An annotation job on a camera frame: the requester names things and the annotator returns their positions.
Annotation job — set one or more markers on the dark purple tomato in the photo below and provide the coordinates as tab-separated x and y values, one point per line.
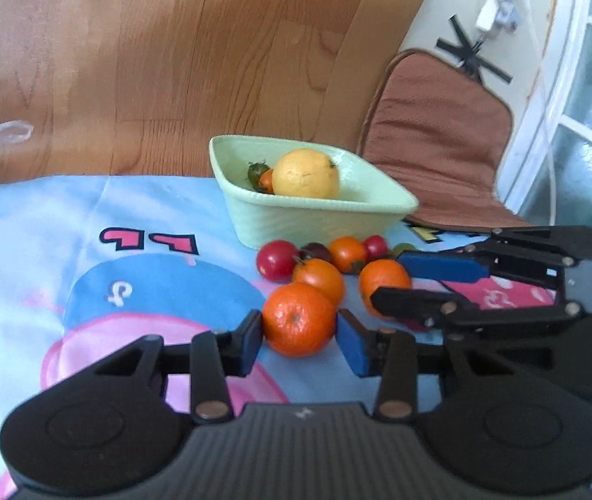
315	250

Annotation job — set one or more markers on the small orange tomato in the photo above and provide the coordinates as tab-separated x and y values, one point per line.
348	254

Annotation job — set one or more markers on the small red tomato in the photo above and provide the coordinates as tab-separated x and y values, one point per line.
376	248

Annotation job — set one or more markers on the black tape cross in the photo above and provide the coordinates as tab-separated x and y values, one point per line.
467	54

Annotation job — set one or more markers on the brown seat cushion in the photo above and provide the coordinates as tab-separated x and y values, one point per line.
442	136

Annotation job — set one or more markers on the large red tomato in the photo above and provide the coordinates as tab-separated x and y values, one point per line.
276	261

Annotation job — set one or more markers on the white framed glass door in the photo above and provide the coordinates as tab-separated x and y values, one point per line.
546	177

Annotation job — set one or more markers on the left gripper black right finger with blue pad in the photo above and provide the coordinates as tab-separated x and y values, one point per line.
398	360

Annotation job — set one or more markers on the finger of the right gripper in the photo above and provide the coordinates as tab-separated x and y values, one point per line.
450	310
558	258

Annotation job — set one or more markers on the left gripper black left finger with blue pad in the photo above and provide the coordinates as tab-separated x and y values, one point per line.
208	360

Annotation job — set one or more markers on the large yellow grapefruit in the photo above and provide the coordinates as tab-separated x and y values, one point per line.
306	173

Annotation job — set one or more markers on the orange in basket lower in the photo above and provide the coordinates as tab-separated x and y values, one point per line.
265	182

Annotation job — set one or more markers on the green tomato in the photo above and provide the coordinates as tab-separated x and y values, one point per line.
402	247

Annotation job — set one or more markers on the light green plastic basket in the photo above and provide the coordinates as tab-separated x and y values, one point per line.
370	201

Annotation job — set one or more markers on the white power strip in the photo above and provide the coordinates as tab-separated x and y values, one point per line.
497	15

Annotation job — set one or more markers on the orange tangerine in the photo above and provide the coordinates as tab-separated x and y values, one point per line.
323	276
385	272
298	320

